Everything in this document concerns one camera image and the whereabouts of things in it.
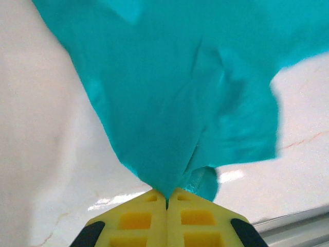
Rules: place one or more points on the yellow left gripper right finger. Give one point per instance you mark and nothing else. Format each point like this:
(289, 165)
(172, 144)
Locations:
(200, 223)

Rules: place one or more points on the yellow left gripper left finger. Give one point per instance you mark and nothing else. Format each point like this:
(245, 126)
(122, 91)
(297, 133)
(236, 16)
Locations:
(133, 223)

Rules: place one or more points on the teal t-shirt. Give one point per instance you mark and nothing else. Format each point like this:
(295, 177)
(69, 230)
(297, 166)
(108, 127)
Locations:
(167, 90)

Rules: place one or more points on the long aluminium base rail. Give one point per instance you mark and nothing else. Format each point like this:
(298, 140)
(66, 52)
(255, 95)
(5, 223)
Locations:
(303, 229)

